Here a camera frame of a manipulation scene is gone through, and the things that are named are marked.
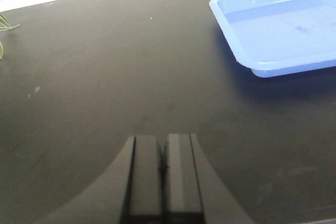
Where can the blue plastic tray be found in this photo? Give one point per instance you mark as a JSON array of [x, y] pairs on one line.
[[278, 37]]

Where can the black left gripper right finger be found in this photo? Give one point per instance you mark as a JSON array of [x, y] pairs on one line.
[[192, 190]]

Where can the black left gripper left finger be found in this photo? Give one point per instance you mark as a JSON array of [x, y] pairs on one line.
[[128, 191]]

